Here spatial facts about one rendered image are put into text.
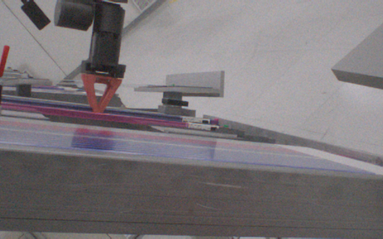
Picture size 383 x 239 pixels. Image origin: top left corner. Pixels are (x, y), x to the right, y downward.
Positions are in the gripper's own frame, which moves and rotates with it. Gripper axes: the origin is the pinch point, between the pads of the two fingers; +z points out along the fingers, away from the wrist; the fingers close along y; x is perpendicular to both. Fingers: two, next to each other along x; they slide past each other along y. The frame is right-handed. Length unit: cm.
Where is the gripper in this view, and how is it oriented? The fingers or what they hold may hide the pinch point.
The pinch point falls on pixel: (97, 110)
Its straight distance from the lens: 102.6
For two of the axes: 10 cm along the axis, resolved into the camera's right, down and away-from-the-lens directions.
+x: 9.1, 1.1, 3.9
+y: 3.8, 1.0, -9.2
